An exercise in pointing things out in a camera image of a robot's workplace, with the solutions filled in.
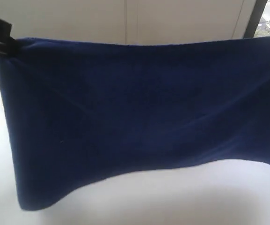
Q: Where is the blue towel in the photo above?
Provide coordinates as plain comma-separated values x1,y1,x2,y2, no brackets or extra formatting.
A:
0,37,270,211

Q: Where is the black window frame post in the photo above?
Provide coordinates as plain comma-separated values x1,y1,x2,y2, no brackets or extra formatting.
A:
243,0,267,38

